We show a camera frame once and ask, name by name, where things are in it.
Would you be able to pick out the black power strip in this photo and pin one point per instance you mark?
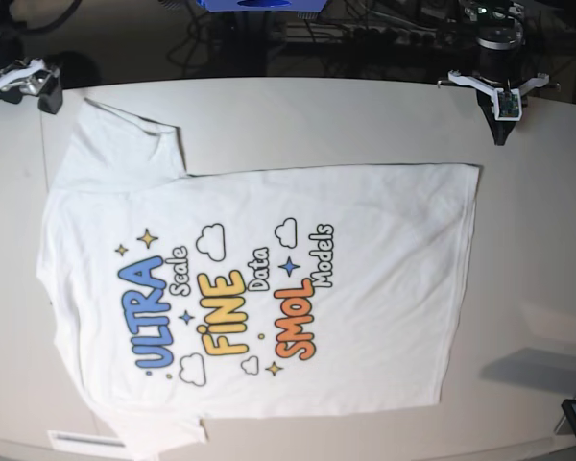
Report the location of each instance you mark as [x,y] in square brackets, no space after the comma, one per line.
[318,34]

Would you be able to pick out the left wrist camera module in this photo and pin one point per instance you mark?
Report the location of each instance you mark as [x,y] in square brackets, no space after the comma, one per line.
[507,105]

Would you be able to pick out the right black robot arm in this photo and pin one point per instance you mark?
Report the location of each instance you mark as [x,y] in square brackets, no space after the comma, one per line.
[12,53]

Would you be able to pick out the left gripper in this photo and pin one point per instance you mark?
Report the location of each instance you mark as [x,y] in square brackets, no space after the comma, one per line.
[500,130]

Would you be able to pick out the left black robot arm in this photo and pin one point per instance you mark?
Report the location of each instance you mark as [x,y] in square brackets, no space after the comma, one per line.
[499,31]

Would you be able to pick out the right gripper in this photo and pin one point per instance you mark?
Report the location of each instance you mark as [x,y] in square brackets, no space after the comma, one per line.
[36,79]

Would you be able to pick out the white printed T-shirt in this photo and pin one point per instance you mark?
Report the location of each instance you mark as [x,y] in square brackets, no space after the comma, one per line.
[323,291]

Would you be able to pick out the blue box at top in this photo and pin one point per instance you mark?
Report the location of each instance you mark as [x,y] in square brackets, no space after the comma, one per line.
[262,5]

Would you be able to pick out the white paper label strip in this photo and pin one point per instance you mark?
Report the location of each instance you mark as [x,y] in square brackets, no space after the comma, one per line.
[84,443]

